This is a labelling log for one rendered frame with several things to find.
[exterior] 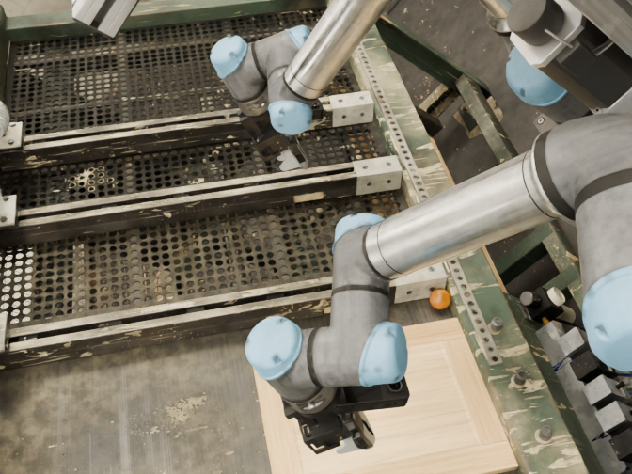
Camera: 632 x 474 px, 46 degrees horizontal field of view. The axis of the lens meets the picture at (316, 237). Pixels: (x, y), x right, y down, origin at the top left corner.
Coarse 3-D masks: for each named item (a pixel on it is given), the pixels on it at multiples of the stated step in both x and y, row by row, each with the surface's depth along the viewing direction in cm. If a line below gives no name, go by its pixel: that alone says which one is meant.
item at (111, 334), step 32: (288, 288) 172; (320, 288) 173; (416, 288) 175; (0, 320) 161; (96, 320) 166; (128, 320) 167; (160, 320) 166; (192, 320) 166; (224, 320) 168; (256, 320) 171; (0, 352) 160; (32, 352) 162; (64, 352) 165; (96, 352) 167
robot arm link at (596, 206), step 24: (600, 192) 63; (624, 192) 61; (576, 216) 67; (600, 216) 62; (624, 216) 60; (600, 240) 62; (624, 240) 60; (600, 264) 61; (624, 264) 59; (600, 288) 60; (624, 288) 58; (600, 312) 60; (624, 312) 58; (600, 336) 60; (624, 336) 59; (624, 360) 63
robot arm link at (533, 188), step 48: (576, 144) 67; (624, 144) 63; (480, 192) 78; (528, 192) 73; (576, 192) 67; (336, 240) 97; (384, 240) 89; (432, 240) 83; (480, 240) 80; (336, 288) 94; (384, 288) 93
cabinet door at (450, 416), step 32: (448, 320) 172; (416, 352) 167; (448, 352) 166; (256, 384) 161; (416, 384) 161; (448, 384) 161; (480, 384) 161; (384, 416) 156; (416, 416) 156; (448, 416) 156; (480, 416) 156; (288, 448) 151; (384, 448) 151; (416, 448) 151; (448, 448) 151; (480, 448) 151
